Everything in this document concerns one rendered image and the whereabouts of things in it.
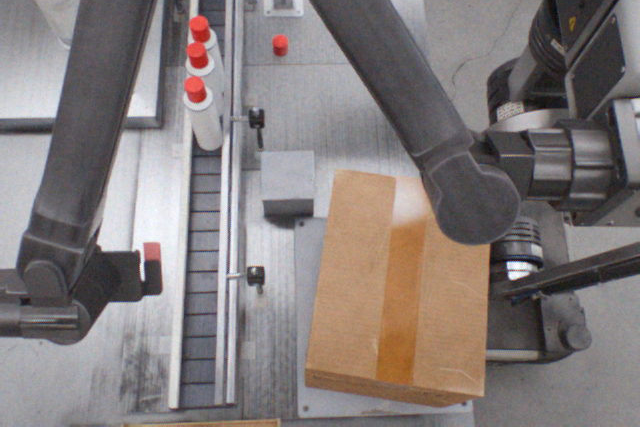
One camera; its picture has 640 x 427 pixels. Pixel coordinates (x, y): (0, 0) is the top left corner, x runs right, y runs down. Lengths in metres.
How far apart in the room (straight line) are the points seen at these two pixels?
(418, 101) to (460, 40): 1.97
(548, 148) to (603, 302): 1.67
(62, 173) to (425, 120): 0.33
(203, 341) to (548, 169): 0.72
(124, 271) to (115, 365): 0.44
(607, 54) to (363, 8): 0.27
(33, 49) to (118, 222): 0.41
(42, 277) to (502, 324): 1.41
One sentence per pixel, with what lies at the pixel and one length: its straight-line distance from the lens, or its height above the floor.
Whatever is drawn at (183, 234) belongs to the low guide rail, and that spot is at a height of 0.91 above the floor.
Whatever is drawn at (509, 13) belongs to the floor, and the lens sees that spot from 2.65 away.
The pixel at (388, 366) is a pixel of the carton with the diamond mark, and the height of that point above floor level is 1.12.
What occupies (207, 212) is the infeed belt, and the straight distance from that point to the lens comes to 1.20.
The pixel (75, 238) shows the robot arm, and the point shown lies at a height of 1.41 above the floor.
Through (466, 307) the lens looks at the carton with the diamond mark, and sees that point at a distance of 0.92.
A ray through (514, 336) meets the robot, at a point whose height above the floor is 0.24.
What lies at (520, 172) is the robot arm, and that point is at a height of 1.48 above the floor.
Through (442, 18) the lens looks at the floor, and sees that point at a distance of 2.57.
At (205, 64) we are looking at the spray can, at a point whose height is 1.06.
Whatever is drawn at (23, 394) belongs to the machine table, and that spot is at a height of 0.83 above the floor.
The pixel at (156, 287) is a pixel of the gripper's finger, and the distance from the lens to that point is 0.82.
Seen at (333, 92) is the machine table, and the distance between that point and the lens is 1.36.
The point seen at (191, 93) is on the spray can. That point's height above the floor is 1.08.
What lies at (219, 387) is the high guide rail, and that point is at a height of 0.96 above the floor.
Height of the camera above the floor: 1.99
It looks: 67 degrees down
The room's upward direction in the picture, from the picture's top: 4 degrees clockwise
